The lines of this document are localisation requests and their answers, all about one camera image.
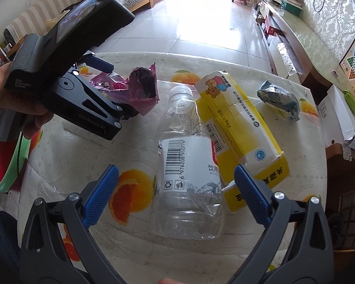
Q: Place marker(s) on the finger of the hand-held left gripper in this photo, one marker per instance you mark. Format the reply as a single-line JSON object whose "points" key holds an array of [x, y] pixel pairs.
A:
{"points": [[102, 65], [100, 115]]}

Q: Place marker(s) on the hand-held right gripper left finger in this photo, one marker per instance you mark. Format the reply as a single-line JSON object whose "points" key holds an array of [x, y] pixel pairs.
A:
{"points": [[102, 195]]}

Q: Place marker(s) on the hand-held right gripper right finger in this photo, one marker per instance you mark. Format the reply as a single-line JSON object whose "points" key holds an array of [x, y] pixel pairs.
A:
{"points": [[251, 195]]}

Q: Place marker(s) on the pink snack wrapper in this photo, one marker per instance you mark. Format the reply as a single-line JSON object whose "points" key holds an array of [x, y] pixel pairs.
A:
{"points": [[142, 91]]}

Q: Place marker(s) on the clear plastic bottle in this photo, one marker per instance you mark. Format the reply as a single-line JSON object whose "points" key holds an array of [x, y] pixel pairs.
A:
{"points": [[186, 183]]}

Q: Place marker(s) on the red bin with green rim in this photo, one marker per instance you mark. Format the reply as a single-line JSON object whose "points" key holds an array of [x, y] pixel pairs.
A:
{"points": [[3, 168]]}

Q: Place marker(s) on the person's left hand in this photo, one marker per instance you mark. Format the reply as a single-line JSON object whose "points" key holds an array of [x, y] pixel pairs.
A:
{"points": [[0, 100]]}

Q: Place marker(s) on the person's right hand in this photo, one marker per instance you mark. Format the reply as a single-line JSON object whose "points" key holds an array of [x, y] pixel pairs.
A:
{"points": [[171, 281]]}

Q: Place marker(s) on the wooden sofa with cushions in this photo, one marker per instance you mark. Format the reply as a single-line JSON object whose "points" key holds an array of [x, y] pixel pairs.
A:
{"points": [[32, 19]]}

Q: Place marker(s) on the yellow cardboard box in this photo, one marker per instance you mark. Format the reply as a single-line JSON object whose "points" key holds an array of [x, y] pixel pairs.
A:
{"points": [[239, 115]]}

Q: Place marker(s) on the dark crumpled foil wrapper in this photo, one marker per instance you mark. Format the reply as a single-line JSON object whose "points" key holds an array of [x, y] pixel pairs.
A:
{"points": [[279, 99]]}

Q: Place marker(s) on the white cardboard box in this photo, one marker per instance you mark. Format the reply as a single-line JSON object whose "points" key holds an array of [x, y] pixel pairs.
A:
{"points": [[337, 118]]}

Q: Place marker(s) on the small green toy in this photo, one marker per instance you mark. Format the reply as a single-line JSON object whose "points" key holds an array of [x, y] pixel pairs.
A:
{"points": [[351, 102]]}

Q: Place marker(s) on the silver foil sheet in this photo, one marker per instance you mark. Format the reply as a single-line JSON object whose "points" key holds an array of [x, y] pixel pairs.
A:
{"points": [[288, 60]]}

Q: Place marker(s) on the long wooden television cabinet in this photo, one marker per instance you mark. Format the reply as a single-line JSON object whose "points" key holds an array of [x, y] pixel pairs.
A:
{"points": [[307, 44]]}

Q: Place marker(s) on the red box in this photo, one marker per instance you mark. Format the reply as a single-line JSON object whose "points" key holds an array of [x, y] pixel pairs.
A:
{"points": [[271, 26]]}

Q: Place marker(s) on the green flat box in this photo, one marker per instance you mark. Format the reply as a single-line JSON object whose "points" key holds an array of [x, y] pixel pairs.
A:
{"points": [[291, 4]]}

